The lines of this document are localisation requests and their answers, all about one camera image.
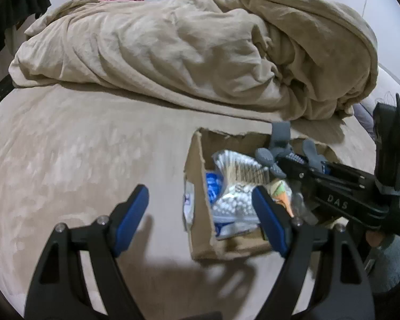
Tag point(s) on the cardboard box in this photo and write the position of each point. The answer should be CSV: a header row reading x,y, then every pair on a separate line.
x,y
200,243

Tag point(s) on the person's right hand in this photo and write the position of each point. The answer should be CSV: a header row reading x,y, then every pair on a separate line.
x,y
375,238

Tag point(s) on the grey-purple pillow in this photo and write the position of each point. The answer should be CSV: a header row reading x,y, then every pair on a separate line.
x,y
363,116

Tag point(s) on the crinkly clear packet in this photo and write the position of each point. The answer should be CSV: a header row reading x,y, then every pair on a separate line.
x,y
300,203

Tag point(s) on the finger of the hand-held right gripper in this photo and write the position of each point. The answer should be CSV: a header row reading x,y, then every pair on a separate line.
x,y
346,170
303,173

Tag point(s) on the clear plastic bag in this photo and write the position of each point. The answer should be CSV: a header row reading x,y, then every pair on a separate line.
x,y
236,203

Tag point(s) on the beige duvet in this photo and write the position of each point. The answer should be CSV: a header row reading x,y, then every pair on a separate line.
x,y
170,46

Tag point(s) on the hanging black clothes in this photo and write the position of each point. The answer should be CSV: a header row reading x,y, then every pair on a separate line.
x,y
10,10

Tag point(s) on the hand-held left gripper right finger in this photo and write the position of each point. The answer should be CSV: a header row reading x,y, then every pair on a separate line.
x,y
270,221

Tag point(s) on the white embroidered pillow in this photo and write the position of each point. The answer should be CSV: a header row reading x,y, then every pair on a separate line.
x,y
391,86

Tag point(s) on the person's right forearm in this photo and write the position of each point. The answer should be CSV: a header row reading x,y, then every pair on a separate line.
x,y
388,266

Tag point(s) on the blue patterned packet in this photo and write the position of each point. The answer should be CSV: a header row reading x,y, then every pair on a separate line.
x,y
214,187

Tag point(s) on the bed with beige sheet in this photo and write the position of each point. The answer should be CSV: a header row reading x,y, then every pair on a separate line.
x,y
70,160

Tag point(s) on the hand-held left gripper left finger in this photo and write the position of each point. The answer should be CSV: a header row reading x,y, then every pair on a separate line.
x,y
131,220

